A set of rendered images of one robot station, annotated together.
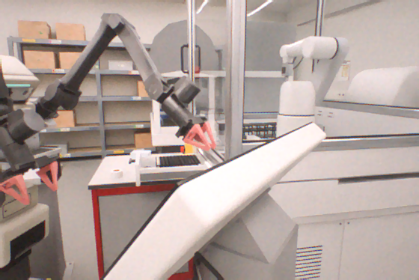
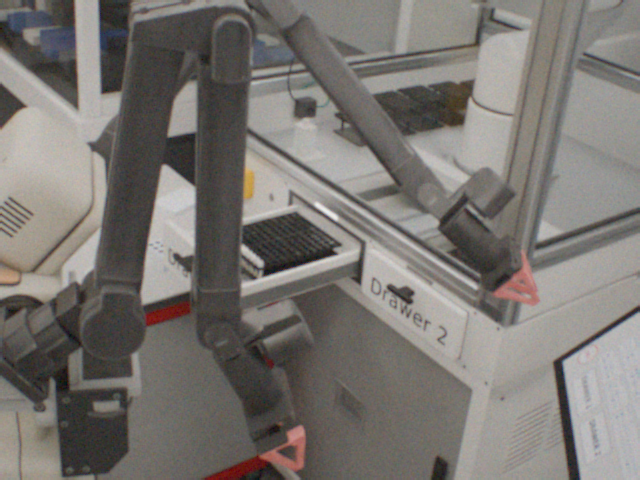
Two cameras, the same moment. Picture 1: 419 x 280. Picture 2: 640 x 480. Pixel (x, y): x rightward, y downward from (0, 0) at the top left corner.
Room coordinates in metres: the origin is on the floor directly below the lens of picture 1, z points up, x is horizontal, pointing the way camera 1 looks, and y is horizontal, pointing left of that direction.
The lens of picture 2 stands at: (-0.17, 0.89, 1.87)
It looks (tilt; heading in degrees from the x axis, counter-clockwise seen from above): 29 degrees down; 332
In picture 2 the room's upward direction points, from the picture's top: 6 degrees clockwise
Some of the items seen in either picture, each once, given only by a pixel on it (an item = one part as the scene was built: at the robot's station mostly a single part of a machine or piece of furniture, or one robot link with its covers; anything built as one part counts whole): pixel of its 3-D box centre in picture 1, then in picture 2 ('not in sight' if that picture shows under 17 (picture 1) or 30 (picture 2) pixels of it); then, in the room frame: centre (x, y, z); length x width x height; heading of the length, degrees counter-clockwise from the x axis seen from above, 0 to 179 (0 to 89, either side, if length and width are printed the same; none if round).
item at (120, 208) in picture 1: (147, 218); (125, 356); (1.78, 0.43, 0.38); 0.62 x 0.58 x 0.76; 12
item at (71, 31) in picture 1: (71, 34); not in sight; (4.85, 2.25, 2.11); 0.41 x 0.32 x 0.28; 109
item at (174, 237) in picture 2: (138, 166); (199, 271); (1.38, 0.36, 0.87); 0.29 x 0.02 x 0.11; 12
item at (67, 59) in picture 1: (75, 62); not in sight; (4.85, 2.23, 1.66); 0.41 x 0.32 x 0.28; 109
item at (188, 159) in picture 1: (177, 165); (277, 250); (1.42, 0.16, 0.87); 0.22 x 0.18 x 0.06; 102
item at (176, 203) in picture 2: not in sight; (179, 202); (1.89, 0.25, 0.77); 0.13 x 0.09 x 0.02; 120
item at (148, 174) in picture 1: (179, 165); (280, 251); (1.42, 0.16, 0.86); 0.40 x 0.26 x 0.06; 102
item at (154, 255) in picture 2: not in sight; (174, 250); (1.63, 0.34, 0.78); 0.12 x 0.08 x 0.04; 110
